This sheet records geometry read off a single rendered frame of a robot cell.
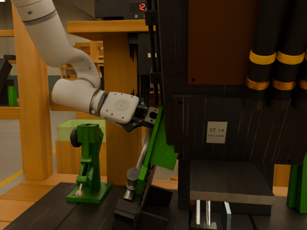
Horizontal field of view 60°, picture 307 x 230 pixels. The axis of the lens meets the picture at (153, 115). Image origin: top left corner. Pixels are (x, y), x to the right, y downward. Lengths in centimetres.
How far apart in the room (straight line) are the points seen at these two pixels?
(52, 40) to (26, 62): 51
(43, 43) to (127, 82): 42
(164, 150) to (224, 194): 23
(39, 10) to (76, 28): 31
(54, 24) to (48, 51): 7
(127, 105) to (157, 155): 19
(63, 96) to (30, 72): 41
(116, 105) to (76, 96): 12
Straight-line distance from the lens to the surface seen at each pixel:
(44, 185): 128
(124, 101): 83
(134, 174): 75
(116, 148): 114
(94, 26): 100
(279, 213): 102
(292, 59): 53
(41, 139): 128
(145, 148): 89
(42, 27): 75
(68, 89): 86
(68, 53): 79
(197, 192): 55
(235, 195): 56
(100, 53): 1055
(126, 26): 97
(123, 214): 80
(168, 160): 73
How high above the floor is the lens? 136
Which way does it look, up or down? 9 degrees down
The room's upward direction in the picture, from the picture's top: straight up
